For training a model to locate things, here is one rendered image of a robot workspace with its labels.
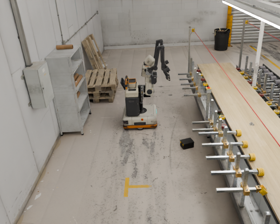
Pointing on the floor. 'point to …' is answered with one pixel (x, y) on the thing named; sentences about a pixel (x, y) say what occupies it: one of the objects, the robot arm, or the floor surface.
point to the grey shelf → (51, 61)
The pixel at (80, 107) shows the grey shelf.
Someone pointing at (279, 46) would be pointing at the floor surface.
